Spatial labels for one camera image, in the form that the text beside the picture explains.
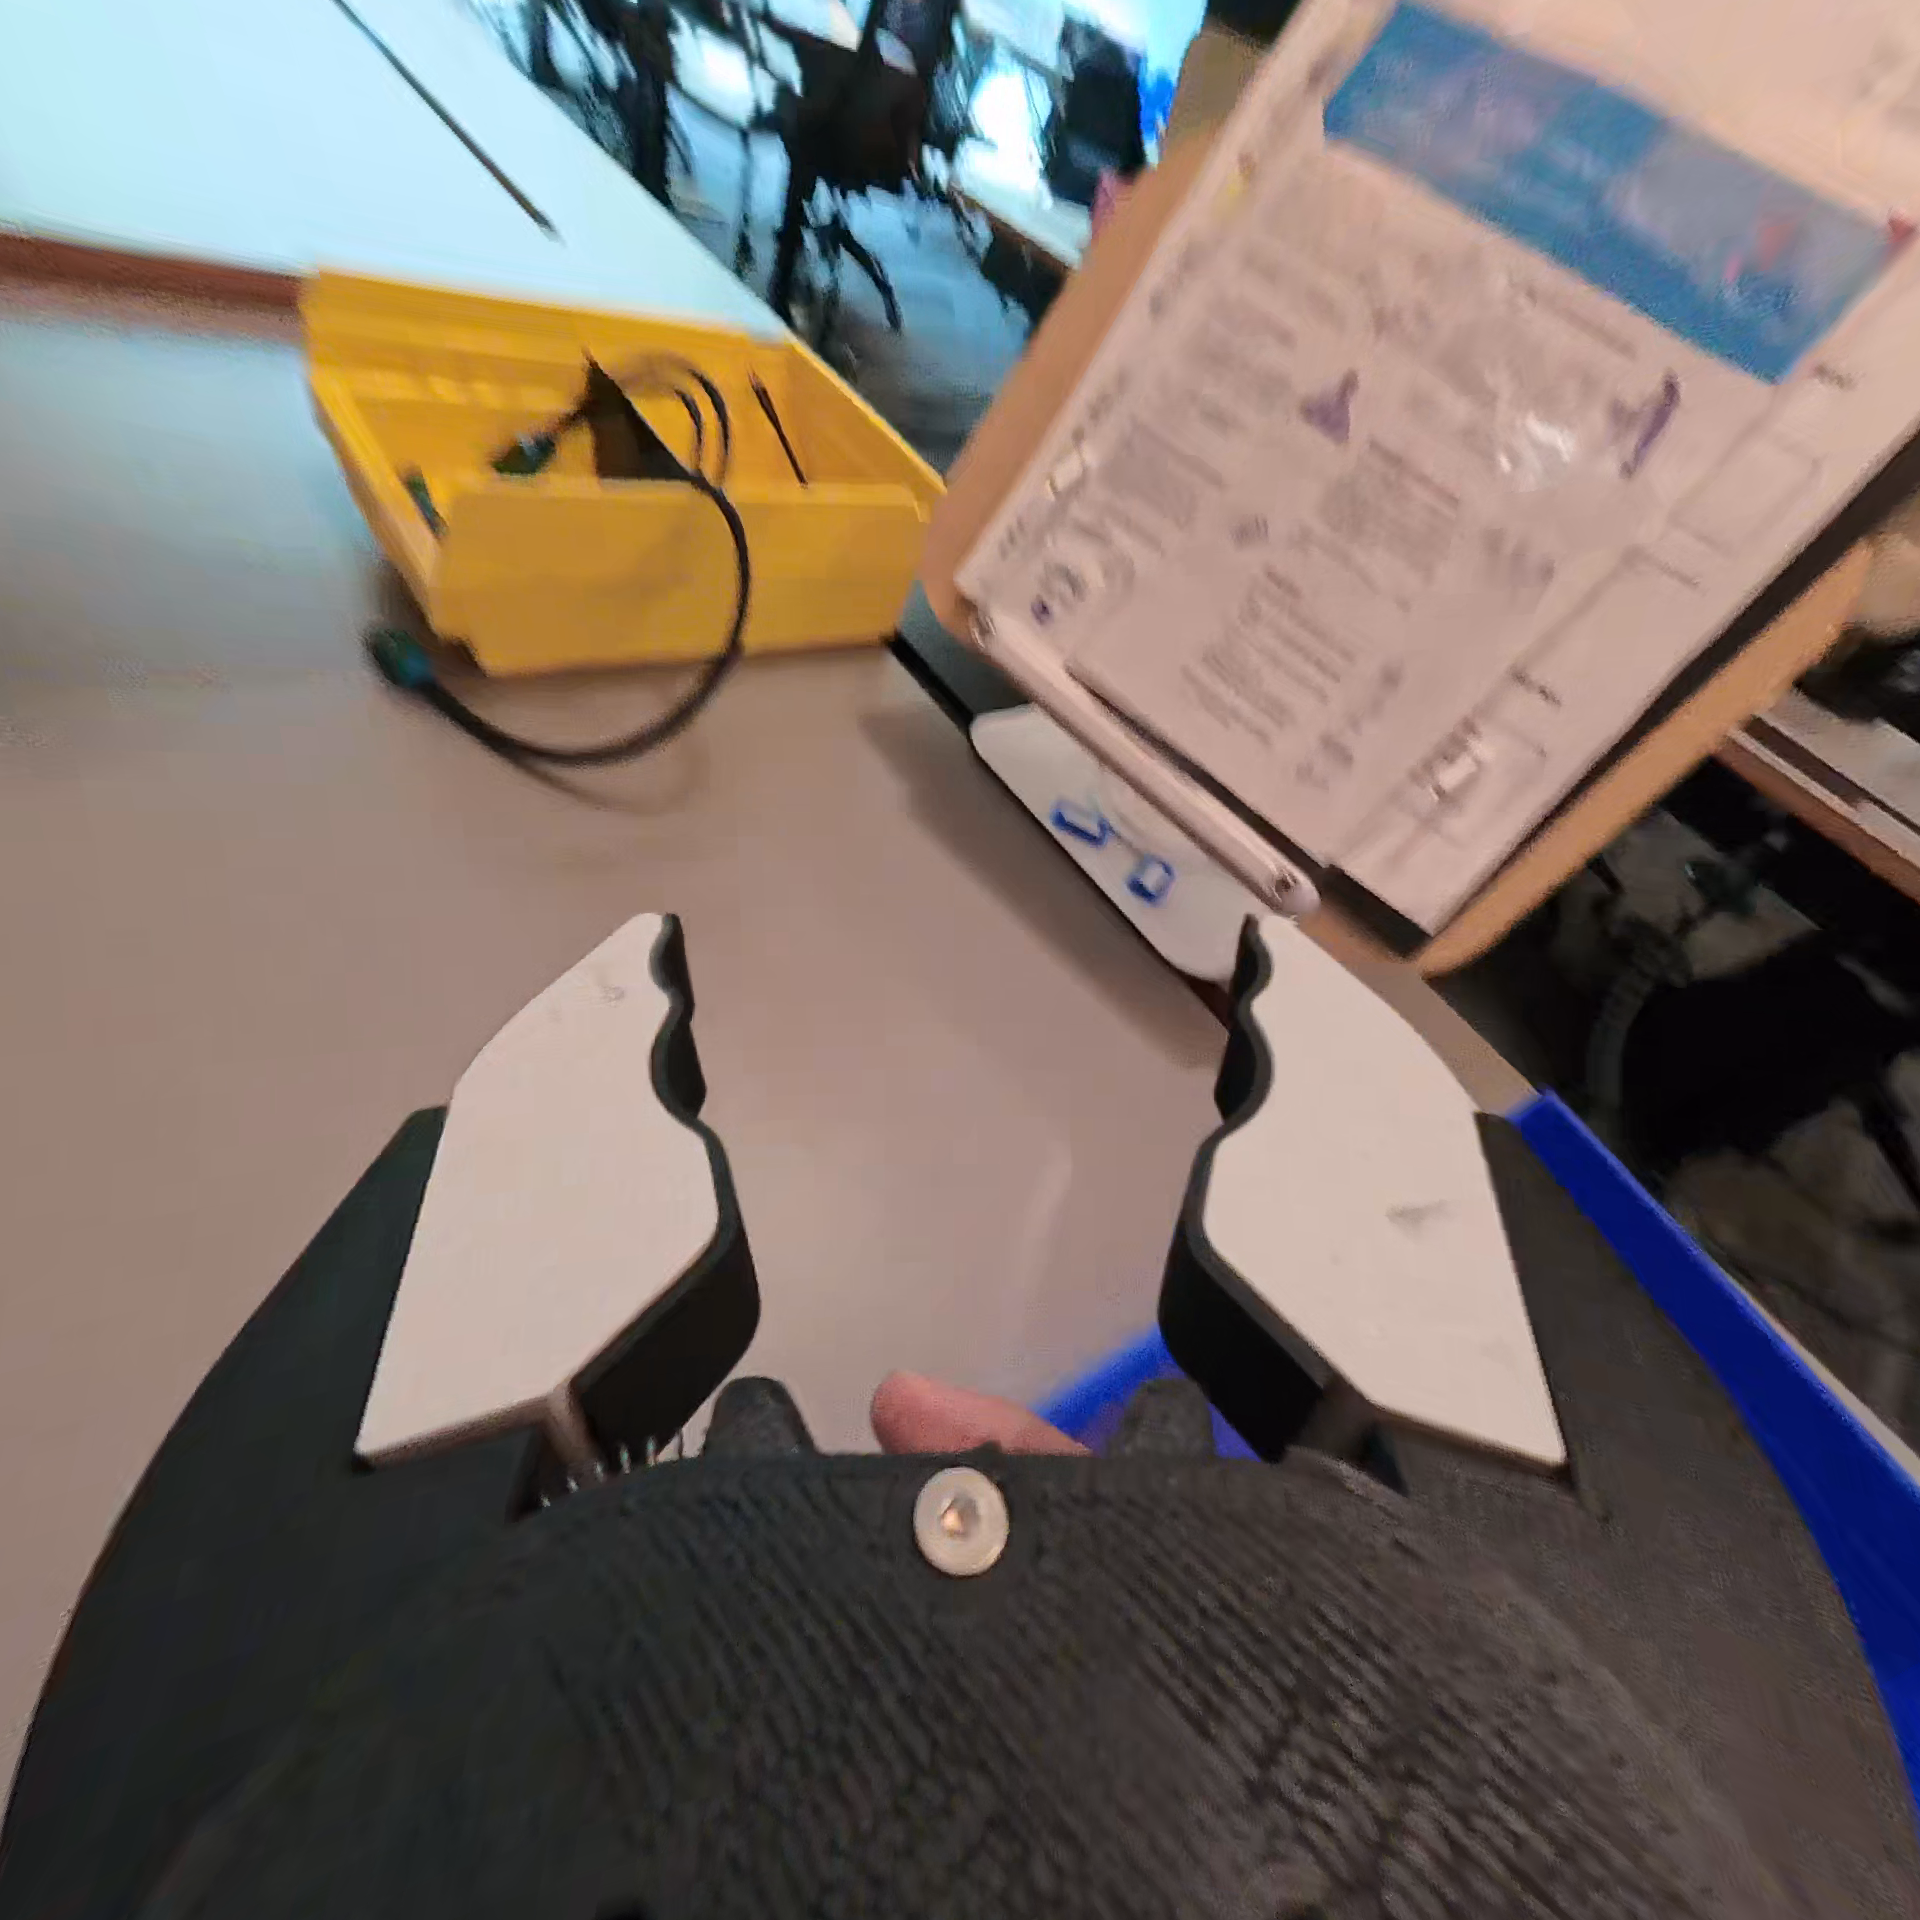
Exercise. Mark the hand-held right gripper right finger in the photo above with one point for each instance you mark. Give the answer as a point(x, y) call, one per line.
point(1382, 1230)

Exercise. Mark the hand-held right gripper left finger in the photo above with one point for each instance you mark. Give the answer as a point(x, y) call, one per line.
point(556, 1200)

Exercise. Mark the blue plastic bin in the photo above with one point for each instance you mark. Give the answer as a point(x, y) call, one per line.
point(1724, 1320)

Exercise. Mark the yellow plastic bin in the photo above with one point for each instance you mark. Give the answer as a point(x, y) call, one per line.
point(630, 586)

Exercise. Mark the person's right hand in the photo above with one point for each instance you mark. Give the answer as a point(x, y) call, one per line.
point(944, 1417)

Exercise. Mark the wooden display board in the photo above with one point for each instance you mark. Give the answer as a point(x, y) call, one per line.
point(1636, 796)

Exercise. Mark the white card with blue marks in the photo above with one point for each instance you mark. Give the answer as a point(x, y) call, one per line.
point(1051, 750)

